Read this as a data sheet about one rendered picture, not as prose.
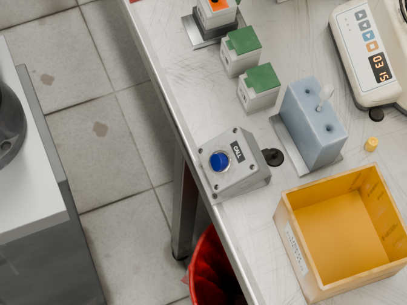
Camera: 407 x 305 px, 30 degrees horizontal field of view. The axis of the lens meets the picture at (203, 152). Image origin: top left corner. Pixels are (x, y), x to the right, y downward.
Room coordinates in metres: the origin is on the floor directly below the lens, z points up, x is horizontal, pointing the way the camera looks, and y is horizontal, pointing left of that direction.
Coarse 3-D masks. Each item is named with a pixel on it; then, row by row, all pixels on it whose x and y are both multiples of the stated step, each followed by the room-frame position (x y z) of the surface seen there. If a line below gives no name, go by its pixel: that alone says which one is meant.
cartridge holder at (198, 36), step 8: (184, 16) 0.64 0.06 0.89; (192, 16) 0.64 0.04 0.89; (240, 16) 0.65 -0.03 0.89; (184, 24) 0.62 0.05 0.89; (192, 24) 0.63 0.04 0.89; (200, 24) 0.61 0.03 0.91; (232, 24) 0.62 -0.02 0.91; (240, 24) 0.64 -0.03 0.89; (192, 32) 0.61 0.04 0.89; (200, 32) 0.61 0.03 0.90; (208, 32) 0.60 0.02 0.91; (216, 32) 0.61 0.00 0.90; (224, 32) 0.61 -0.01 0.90; (192, 40) 0.60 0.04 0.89; (200, 40) 0.60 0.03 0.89; (208, 40) 0.60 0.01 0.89; (216, 40) 0.61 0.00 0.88
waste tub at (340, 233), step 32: (288, 192) 0.34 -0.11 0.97; (320, 192) 0.37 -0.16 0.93; (352, 192) 0.39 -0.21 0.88; (384, 192) 0.36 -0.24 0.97; (288, 224) 0.31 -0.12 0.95; (320, 224) 0.34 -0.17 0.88; (352, 224) 0.34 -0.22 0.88; (384, 224) 0.34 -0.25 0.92; (288, 256) 0.29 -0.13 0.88; (320, 256) 0.29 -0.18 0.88; (352, 256) 0.30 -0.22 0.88; (384, 256) 0.31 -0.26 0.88; (320, 288) 0.23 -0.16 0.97; (352, 288) 0.25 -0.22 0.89
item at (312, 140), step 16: (304, 80) 0.51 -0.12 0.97; (288, 96) 0.49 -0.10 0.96; (304, 96) 0.48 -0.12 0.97; (288, 112) 0.48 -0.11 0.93; (304, 112) 0.46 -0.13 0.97; (320, 112) 0.46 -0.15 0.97; (288, 128) 0.47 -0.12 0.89; (304, 128) 0.45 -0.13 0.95; (320, 128) 0.44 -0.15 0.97; (336, 128) 0.44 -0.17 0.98; (288, 144) 0.45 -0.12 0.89; (304, 144) 0.44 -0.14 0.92; (320, 144) 0.42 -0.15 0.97; (336, 144) 0.42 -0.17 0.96; (304, 160) 0.43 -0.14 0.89; (320, 160) 0.42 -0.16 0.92; (336, 160) 0.44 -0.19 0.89
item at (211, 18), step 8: (200, 0) 0.63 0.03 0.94; (208, 0) 0.63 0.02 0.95; (216, 0) 0.64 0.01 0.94; (224, 0) 0.63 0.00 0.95; (232, 0) 0.63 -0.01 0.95; (200, 8) 0.63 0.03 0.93; (208, 8) 0.62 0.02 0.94; (216, 8) 0.62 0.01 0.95; (224, 8) 0.62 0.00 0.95; (232, 8) 0.62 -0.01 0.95; (200, 16) 0.62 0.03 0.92; (208, 16) 0.61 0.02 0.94; (216, 16) 0.61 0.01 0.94; (224, 16) 0.62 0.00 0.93; (232, 16) 0.62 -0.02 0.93; (208, 24) 0.61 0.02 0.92; (216, 24) 0.61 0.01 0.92; (224, 24) 0.62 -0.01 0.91
